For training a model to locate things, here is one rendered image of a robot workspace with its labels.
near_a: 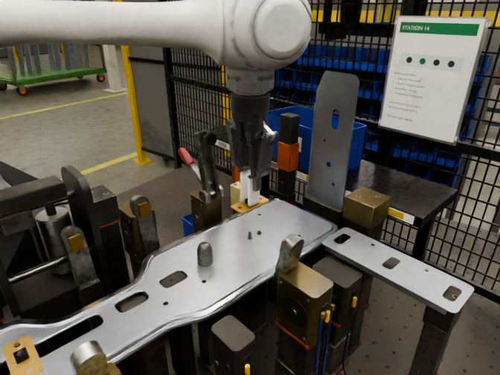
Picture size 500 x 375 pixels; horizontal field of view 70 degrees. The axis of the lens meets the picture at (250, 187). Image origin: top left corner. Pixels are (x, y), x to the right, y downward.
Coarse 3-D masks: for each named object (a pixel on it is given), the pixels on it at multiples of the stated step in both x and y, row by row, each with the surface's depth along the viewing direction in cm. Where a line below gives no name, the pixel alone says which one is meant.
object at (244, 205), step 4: (260, 196) 81; (260, 200) 79; (264, 200) 79; (268, 200) 79; (236, 204) 78; (240, 204) 78; (244, 204) 78; (256, 204) 78; (260, 204) 78; (232, 208) 76; (236, 208) 76; (240, 208) 76; (244, 208) 76; (248, 208) 76; (252, 208) 77; (240, 212) 75; (244, 212) 75
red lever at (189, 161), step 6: (180, 150) 92; (186, 150) 93; (186, 156) 91; (186, 162) 91; (192, 162) 91; (192, 168) 90; (198, 168) 91; (198, 174) 90; (198, 180) 90; (210, 186) 89; (210, 192) 88
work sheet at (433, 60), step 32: (416, 32) 93; (448, 32) 88; (480, 32) 83; (416, 64) 96; (448, 64) 90; (384, 96) 105; (416, 96) 98; (448, 96) 92; (384, 128) 108; (416, 128) 101; (448, 128) 95
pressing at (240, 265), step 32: (224, 224) 88; (256, 224) 88; (288, 224) 88; (320, 224) 88; (160, 256) 76; (192, 256) 76; (224, 256) 76; (256, 256) 76; (128, 288) 67; (160, 288) 68; (192, 288) 68; (224, 288) 68; (256, 288) 69; (32, 320) 60; (64, 320) 60; (128, 320) 61; (160, 320) 61; (192, 320) 61; (0, 352) 55; (64, 352) 55; (128, 352) 56
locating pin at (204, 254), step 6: (198, 246) 73; (204, 246) 72; (210, 246) 73; (198, 252) 72; (204, 252) 72; (210, 252) 73; (198, 258) 73; (204, 258) 72; (210, 258) 73; (198, 264) 74; (204, 264) 73; (210, 264) 74
